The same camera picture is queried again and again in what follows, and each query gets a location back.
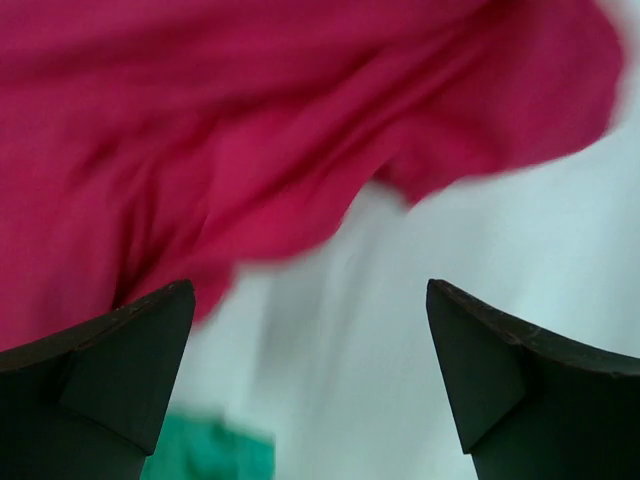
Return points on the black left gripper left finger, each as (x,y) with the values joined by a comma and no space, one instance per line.
(89,402)

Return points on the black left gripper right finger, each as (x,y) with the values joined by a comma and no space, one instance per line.
(529,403)

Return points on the red t shirt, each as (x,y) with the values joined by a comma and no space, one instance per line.
(148,141)

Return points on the green t shirt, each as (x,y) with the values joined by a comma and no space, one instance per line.
(194,447)

